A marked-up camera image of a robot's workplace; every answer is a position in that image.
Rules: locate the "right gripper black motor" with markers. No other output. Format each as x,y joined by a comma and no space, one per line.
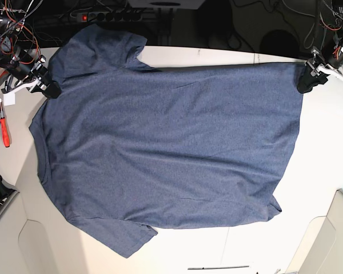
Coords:
35,77

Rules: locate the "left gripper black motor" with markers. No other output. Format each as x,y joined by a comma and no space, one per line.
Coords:
332,54

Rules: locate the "blue grey t-shirt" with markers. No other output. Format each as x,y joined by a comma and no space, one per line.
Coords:
126,149

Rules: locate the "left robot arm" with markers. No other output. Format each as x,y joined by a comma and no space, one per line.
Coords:
336,9

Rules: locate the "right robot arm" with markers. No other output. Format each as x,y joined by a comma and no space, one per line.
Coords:
18,44

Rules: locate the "white power strip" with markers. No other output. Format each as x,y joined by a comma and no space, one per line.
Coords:
113,16

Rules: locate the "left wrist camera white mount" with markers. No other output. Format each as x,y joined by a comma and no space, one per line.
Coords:
341,75

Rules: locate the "red handled screwdriver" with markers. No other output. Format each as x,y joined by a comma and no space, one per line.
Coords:
5,134

